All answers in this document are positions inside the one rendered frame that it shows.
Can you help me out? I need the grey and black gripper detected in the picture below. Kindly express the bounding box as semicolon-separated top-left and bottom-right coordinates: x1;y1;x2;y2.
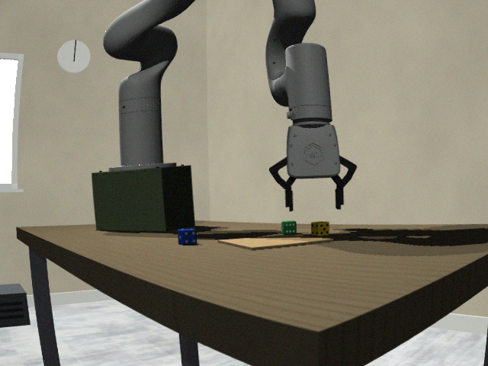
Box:
269;121;357;211

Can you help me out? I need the blue die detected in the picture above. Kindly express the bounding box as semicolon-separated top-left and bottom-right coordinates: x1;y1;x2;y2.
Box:
178;229;197;246

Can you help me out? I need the tan square mat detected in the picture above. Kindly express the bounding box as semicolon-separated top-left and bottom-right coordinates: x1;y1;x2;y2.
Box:
217;234;334;250

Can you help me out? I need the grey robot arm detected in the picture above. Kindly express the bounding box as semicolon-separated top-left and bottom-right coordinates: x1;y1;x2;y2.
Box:
103;0;332;172

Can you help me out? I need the yellow die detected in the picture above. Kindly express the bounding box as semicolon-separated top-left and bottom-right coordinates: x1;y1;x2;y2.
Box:
311;221;329;236

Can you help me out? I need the green die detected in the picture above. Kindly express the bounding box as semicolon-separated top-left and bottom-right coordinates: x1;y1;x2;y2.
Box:
281;221;297;235

